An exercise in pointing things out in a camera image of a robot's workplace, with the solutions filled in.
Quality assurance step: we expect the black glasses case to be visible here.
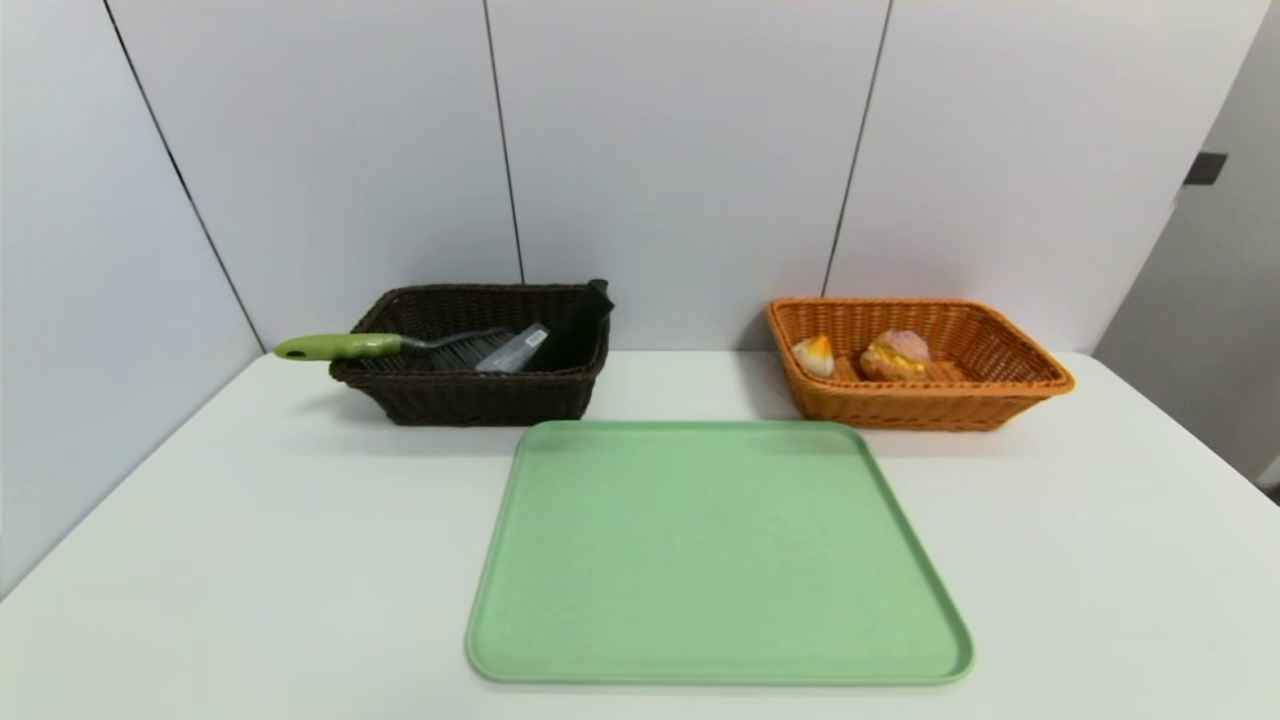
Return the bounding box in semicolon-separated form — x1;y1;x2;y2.
528;279;615;373

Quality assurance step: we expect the dark brown wicker basket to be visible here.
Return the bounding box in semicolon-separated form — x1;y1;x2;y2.
329;283;611;427

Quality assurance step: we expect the grey brush with green handle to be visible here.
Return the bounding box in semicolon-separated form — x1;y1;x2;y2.
273;325;521;373

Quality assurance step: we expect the round egg yolk pastry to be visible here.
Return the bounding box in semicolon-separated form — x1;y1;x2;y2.
792;334;836;379

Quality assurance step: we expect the orange wicker basket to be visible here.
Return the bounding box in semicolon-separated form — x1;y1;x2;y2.
767;297;1077;432

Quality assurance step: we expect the pink cream puff pastry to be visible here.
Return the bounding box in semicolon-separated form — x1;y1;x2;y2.
860;329;934;382

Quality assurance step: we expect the light green plastic tray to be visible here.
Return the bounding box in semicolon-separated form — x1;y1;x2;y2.
464;418;976;689

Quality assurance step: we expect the slim transparent grey pen case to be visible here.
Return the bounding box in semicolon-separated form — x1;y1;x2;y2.
475;323;551;374

